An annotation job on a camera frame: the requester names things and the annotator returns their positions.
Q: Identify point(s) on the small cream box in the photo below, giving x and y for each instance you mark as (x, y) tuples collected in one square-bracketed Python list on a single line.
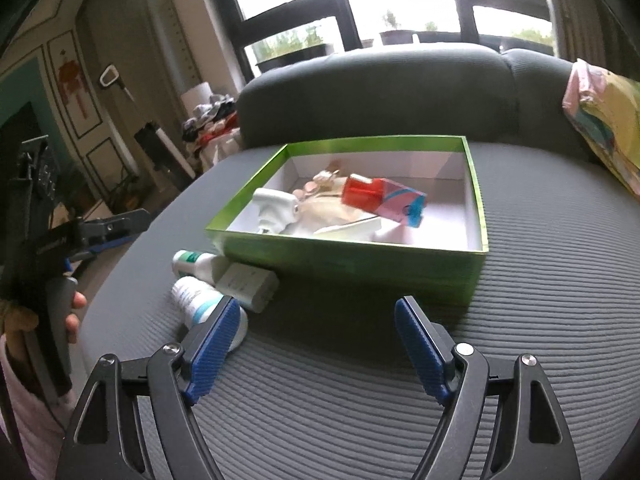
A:
[(245, 282)]

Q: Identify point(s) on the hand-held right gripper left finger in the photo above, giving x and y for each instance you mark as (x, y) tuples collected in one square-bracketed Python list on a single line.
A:
[(215, 350)]

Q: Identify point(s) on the long dark planter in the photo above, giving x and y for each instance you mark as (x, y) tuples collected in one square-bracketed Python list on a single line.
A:
[(290, 57)]

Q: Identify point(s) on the beige curtain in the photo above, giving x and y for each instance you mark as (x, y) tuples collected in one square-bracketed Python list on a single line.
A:
[(200, 35), (590, 20)]

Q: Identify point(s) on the orange bottle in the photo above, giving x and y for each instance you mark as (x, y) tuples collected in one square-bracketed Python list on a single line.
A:
[(370, 192)]

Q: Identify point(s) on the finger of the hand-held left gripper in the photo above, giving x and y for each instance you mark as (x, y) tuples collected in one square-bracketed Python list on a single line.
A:
[(120, 220), (107, 246)]

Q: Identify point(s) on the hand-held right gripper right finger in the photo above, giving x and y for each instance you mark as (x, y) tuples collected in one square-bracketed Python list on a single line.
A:
[(420, 350)]

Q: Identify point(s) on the white paper roll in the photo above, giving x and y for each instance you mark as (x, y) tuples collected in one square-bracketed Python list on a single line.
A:
[(196, 97)]

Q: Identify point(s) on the grey sofa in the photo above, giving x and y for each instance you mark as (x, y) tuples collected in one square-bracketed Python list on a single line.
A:
[(325, 385)]

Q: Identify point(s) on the person's left forearm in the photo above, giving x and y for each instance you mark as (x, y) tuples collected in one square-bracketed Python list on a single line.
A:
[(30, 410)]

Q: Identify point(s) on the red figure wall hanging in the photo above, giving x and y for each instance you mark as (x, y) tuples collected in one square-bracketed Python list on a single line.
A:
[(70, 77)]

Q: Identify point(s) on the person's left hand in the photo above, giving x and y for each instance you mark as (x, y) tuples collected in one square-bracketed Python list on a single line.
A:
[(77, 302)]

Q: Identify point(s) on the black and white stick vacuum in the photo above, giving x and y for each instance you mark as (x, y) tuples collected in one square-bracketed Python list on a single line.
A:
[(160, 145)]

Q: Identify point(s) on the small white bottle green label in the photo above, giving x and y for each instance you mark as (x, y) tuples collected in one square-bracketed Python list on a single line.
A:
[(197, 265)]

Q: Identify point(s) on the green cardboard box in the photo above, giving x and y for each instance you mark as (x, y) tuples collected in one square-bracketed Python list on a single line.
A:
[(350, 265)]

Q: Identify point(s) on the white pill bottle teal label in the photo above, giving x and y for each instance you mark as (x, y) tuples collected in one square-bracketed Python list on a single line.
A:
[(192, 297)]

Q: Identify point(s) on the white tube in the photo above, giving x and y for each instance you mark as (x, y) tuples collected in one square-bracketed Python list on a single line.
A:
[(355, 231)]

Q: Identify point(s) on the black window frame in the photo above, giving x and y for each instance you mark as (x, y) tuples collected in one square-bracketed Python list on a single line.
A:
[(345, 15)]

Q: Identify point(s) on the pile of clothes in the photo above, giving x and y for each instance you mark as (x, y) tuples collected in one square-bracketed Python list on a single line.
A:
[(210, 130)]

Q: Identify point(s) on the pastel printed blanket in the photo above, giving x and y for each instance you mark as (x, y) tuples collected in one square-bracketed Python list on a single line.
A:
[(610, 110)]

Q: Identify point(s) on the strip of pink hair clips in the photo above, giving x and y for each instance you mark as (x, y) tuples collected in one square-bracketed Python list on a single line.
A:
[(320, 180)]

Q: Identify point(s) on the white plug adapter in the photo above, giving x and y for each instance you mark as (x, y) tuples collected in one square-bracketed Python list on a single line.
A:
[(272, 205)]

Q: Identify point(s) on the small dark planter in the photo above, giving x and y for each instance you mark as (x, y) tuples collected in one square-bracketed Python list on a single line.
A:
[(397, 37)]

